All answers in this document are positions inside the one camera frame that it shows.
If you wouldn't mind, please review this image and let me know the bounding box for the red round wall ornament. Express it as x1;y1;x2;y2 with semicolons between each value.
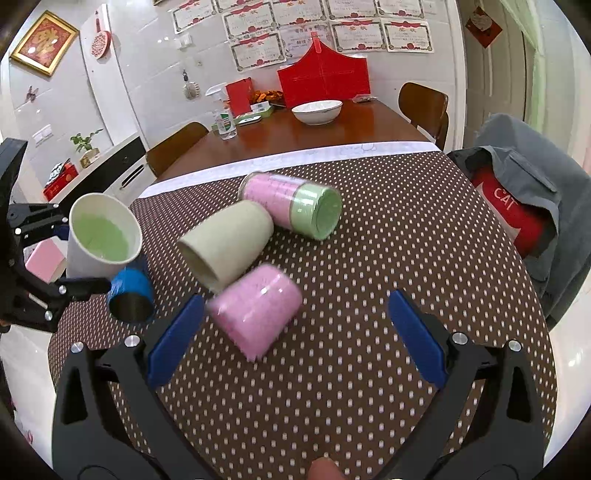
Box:
91;11;111;59

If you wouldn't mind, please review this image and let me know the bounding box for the beige green cup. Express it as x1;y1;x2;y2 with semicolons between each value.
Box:
177;200;274;293

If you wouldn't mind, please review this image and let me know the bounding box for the red gift bag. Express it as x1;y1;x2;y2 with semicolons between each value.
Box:
277;33;370;108

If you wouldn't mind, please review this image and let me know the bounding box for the blue black printed cup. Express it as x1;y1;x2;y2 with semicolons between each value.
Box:
107;254;155;323

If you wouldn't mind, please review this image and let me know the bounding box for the left brown wooden chair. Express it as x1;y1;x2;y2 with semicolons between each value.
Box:
146;122;208;177

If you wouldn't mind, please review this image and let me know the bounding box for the red diamond door decoration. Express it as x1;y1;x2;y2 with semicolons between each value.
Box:
466;6;503;49

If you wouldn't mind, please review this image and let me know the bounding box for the white wall light switch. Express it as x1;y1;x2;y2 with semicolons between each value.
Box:
32;124;53;147

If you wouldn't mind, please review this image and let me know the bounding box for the pink paper cup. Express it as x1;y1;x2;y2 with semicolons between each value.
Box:
206;264;303;361

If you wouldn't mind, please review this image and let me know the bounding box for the pink green cup stack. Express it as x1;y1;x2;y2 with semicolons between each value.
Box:
238;172;343;241

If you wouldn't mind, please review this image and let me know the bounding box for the green door curtain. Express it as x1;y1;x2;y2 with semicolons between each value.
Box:
502;0;574;144

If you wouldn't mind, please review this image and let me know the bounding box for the white black sideboard cabinet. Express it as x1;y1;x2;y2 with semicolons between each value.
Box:
49;133;156;206

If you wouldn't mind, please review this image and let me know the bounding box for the right brown wooden chair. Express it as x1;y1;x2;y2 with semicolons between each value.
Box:
399;82;450;150

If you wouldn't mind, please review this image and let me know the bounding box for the white paper cup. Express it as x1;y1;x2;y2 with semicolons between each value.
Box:
66;193;143;279

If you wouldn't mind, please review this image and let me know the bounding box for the brown polka dot tablecloth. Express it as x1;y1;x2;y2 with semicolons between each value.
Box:
49;153;556;479

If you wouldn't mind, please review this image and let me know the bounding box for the grey jacket on chair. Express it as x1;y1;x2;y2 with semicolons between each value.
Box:
449;113;590;327

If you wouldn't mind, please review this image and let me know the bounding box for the gold framed red picture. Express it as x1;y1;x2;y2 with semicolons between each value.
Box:
10;10;79;77

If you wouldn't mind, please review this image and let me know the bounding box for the person's thumb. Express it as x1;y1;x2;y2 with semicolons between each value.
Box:
307;457;346;480

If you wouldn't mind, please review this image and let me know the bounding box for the brown wooden chair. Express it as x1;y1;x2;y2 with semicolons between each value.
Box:
146;122;208;177
399;82;450;150

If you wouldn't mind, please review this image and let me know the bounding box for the small potted green plant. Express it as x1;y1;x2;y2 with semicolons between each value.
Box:
70;128;103;169

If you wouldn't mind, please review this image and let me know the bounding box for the red box on cabinet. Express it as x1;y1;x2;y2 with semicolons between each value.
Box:
43;160;78;201

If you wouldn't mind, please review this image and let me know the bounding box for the hanging brush on wall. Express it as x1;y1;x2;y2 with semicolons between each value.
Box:
182;70;200;100

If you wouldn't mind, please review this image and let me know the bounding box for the green tray with items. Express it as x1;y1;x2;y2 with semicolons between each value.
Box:
235;101;274;127

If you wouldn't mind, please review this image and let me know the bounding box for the red cat cushion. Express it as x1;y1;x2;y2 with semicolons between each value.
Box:
471;164;548;258

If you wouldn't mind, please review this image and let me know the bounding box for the clear spray bottle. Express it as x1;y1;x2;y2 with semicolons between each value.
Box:
205;83;238;140

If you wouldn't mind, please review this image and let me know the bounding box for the white ceramic bowl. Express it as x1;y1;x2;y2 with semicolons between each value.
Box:
291;100;342;126

